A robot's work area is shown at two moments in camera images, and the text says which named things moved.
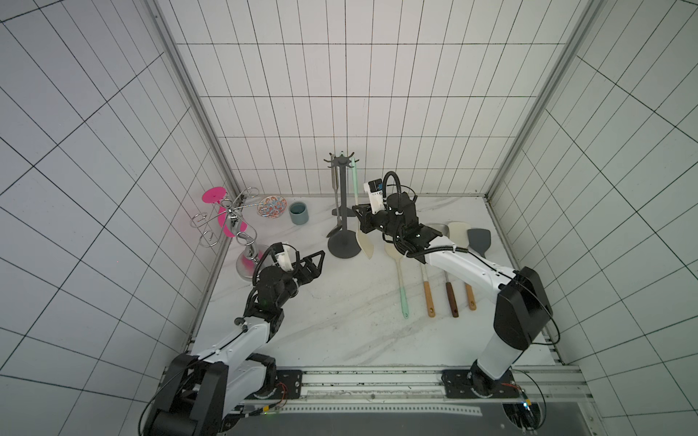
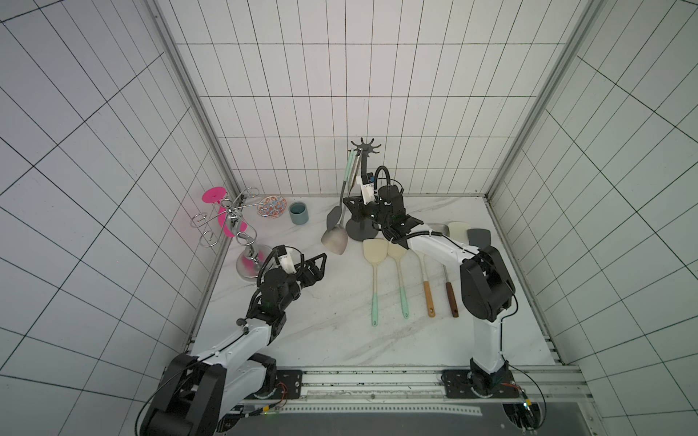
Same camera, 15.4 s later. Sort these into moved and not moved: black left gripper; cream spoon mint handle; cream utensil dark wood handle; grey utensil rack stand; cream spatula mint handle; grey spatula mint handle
Moved: cream spoon mint handle; grey utensil rack stand
Not moved: cream utensil dark wood handle; black left gripper; cream spatula mint handle; grey spatula mint handle
